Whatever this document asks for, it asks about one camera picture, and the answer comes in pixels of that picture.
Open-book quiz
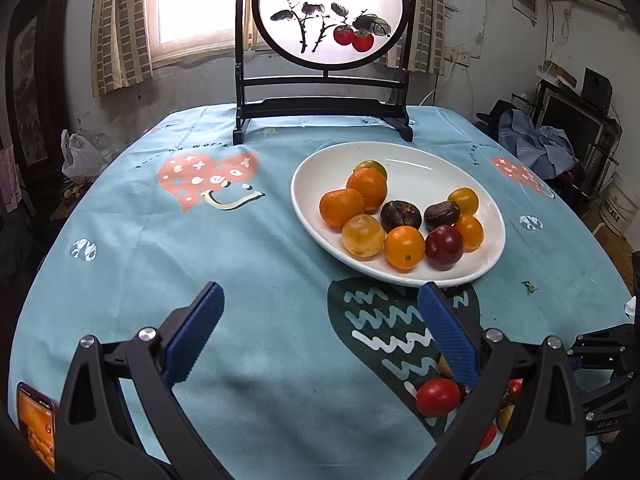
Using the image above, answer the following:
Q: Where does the blue printed tablecloth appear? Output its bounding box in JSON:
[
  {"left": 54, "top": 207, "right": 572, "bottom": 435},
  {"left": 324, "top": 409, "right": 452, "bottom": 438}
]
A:
[{"left": 7, "top": 104, "right": 640, "bottom": 480}]

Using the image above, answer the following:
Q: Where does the dark framed wall scroll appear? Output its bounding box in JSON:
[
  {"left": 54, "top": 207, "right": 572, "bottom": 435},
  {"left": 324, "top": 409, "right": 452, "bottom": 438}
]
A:
[{"left": 5, "top": 0, "right": 71, "bottom": 201}]

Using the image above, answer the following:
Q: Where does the white power cable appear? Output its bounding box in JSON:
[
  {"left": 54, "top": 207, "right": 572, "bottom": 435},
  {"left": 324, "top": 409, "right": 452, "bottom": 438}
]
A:
[{"left": 422, "top": 62, "right": 473, "bottom": 106}]

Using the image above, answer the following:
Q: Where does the black speaker box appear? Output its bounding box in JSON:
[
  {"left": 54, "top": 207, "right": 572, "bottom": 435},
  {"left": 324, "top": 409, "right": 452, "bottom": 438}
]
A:
[{"left": 582, "top": 67, "right": 613, "bottom": 106}]

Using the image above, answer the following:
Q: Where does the blue clothes pile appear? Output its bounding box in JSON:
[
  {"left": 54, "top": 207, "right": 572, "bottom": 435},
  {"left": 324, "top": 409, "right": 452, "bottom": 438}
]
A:
[{"left": 497, "top": 107, "right": 578, "bottom": 178}]

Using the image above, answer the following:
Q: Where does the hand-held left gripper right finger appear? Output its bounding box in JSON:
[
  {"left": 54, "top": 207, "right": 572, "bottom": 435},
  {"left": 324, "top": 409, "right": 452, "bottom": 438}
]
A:
[{"left": 417, "top": 281, "right": 591, "bottom": 480}]

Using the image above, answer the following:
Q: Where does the smooth round orange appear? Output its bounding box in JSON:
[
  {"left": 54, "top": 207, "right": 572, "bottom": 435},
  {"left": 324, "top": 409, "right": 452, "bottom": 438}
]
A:
[
  {"left": 447, "top": 187, "right": 480, "bottom": 217},
  {"left": 454, "top": 215, "right": 485, "bottom": 253},
  {"left": 384, "top": 225, "right": 426, "bottom": 271}
]

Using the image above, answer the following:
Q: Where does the dark brown water chestnut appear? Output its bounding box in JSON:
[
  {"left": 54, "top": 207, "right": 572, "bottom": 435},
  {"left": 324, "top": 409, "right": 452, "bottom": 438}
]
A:
[
  {"left": 423, "top": 200, "right": 461, "bottom": 232},
  {"left": 380, "top": 200, "right": 420, "bottom": 233}
]

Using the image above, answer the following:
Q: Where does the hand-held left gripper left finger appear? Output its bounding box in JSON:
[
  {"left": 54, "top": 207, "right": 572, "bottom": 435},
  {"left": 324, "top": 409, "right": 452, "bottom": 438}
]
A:
[{"left": 52, "top": 281, "right": 226, "bottom": 480}]

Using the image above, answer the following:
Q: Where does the yellow-green tinged orange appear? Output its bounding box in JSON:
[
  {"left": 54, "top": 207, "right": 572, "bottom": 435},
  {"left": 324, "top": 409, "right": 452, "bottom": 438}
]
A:
[{"left": 354, "top": 159, "right": 388, "bottom": 181}]

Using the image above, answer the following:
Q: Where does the white plastic bag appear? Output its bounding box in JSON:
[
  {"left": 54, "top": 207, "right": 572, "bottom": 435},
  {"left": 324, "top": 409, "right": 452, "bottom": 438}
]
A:
[{"left": 61, "top": 130, "right": 108, "bottom": 181}]

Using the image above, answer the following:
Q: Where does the dark red plum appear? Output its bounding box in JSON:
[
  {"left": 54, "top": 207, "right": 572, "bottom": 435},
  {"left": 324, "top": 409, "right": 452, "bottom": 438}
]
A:
[{"left": 424, "top": 224, "right": 465, "bottom": 271}]

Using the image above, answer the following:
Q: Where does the pale blotchy orange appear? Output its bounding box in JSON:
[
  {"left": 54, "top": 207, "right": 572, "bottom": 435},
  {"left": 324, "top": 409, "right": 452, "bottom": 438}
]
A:
[{"left": 341, "top": 213, "right": 386, "bottom": 261}]

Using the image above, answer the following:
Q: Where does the white oval plate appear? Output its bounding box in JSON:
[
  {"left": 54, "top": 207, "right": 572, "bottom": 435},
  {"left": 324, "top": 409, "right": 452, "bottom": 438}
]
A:
[{"left": 291, "top": 141, "right": 507, "bottom": 288}]

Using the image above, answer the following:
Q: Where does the pink cloth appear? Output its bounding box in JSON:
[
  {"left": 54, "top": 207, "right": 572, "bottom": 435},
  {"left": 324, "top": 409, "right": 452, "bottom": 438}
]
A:
[{"left": 0, "top": 145, "right": 21, "bottom": 216}]

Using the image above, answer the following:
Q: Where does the round painted table screen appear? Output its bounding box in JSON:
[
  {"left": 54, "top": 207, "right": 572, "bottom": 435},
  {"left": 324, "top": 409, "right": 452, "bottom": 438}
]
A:
[{"left": 232, "top": 0, "right": 415, "bottom": 145}]

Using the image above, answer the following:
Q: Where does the checked beige curtain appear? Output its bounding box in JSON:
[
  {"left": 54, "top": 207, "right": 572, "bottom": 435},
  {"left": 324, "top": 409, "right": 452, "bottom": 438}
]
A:
[
  {"left": 90, "top": 0, "right": 153, "bottom": 98},
  {"left": 400, "top": 0, "right": 448, "bottom": 76}
]

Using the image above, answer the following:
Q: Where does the smartphone with lit screen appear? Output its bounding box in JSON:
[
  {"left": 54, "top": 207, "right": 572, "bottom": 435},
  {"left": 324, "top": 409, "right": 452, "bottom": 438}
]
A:
[{"left": 16, "top": 381, "right": 58, "bottom": 473}]

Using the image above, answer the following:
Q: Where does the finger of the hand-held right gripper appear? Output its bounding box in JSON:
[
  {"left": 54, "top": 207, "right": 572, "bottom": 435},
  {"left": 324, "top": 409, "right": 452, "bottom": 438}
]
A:
[
  {"left": 569, "top": 324, "right": 638, "bottom": 418},
  {"left": 631, "top": 250, "right": 640, "bottom": 321}
]

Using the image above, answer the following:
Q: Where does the white plastic bucket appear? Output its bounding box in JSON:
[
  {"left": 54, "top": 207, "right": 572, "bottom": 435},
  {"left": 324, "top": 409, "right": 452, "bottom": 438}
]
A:
[{"left": 597, "top": 170, "right": 640, "bottom": 236}]

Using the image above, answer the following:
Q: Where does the black computer monitor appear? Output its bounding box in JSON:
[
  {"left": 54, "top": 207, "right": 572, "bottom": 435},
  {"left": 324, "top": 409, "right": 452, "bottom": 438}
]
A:
[{"left": 540, "top": 82, "right": 613, "bottom": 161}]

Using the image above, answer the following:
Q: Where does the bumpy orange mandarin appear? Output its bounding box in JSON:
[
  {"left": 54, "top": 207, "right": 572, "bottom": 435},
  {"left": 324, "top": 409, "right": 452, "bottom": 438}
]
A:
[
  {"left": 319, "top": 188, "right": 365, "bottom": 228},
  {"left": 346, "top": 167, "right": 388, "bottom": 212}
]

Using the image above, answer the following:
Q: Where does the bright window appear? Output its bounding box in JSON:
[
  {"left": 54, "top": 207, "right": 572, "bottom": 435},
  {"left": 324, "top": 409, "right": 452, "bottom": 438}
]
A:
[{"left": 147, "top": 0, "right": 446, "bottom": 68}]

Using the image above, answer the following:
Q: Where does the flat white cardboard box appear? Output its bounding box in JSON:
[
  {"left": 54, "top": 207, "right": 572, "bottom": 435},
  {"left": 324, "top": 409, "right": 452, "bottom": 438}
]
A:
[{"left": 542, "top": 60, "right": 583, "bottom": 86}]

